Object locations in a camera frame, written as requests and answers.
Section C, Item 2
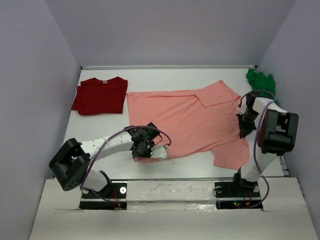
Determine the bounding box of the folded red t-shirt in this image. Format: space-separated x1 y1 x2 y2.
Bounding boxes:
71 76 128 116

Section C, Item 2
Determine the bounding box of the crumpled green t-shirt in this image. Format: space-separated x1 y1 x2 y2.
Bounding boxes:
246 68 276 99

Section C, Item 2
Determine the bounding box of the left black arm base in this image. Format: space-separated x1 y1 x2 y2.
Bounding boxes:
79 180 128 211

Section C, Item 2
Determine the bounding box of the pink polo shirt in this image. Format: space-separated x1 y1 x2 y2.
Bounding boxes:
127 80 250 170

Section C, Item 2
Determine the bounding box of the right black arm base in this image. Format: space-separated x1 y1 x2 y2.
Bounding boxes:
212 170 263 210

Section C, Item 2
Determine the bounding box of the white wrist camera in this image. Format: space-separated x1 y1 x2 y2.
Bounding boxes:
150 145 169 160
235 98 247 115

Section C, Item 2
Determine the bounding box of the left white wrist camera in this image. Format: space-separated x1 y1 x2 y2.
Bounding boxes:
150 145 169 160

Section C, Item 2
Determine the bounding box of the aluminium rear table rail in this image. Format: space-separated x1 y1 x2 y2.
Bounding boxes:
80 65 256 71

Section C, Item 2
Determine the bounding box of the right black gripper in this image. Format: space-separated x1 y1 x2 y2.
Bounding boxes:
236 109 260 140

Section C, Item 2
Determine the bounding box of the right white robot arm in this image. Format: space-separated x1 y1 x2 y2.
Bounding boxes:
230 90 299 196

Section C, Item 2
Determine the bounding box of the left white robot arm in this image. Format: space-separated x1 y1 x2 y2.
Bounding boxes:
48 123 161 198

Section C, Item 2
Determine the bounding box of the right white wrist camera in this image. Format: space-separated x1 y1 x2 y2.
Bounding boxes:
235 98 247 115

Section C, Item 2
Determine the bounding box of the white foam block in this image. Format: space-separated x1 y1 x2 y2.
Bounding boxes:
126 180 216 202

